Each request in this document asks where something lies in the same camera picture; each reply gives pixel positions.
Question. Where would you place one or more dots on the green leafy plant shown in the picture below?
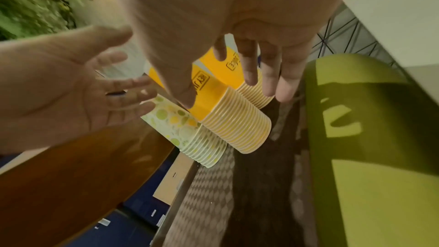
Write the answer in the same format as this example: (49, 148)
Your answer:
(27, 2)

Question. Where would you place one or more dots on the person's right hand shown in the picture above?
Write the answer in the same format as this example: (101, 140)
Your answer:
(205, 10)

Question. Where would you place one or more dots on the stack of yellow paper cups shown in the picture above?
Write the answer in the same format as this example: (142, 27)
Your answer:
(223, 76)
(233, 121)

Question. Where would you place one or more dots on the dark blue cabinet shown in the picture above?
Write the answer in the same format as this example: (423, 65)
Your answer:
(137, 213)

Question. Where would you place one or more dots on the person's left hand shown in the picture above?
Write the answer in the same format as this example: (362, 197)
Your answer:
(51, 91)

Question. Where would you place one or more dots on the white table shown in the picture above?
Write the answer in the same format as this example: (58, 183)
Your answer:
(394, 10)

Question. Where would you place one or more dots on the tan metal cabinet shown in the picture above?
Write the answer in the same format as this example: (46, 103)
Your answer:
(171, 180)

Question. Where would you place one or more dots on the dark brown tray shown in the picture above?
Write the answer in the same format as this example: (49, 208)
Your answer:
(257, 186)

